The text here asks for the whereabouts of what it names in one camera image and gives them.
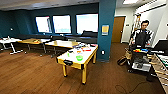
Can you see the blue grey snack bag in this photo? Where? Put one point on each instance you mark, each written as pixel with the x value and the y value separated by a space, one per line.
pixel 78 47

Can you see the yellow game table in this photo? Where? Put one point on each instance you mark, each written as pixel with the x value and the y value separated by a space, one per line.
pixel 71 59

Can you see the white pillar outlet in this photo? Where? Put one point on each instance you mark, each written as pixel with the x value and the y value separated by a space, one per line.
pixel 103 52

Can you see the bright window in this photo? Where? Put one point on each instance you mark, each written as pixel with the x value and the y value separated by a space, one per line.
pixel 62 24
pixel 87 23
pixel 43 24

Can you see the long dark bench sofa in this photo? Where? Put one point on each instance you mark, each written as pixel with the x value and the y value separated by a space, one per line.
pixel 36 36

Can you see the wooden ladder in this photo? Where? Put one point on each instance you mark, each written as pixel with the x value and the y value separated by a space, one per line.
pixel 137 25

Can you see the person in dark jacket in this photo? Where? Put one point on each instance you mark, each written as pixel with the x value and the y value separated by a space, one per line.
pixel 142 35

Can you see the white table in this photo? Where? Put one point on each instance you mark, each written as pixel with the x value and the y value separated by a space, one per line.
pixel 10 41

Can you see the black monitor screen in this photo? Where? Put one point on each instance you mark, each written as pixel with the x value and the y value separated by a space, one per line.
pixel 160 46

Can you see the green foosball table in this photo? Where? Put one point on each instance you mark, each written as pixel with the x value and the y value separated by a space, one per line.
pixel 161 71

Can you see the yellow wall poster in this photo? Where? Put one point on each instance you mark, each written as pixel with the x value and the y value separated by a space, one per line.
pixel 105 30

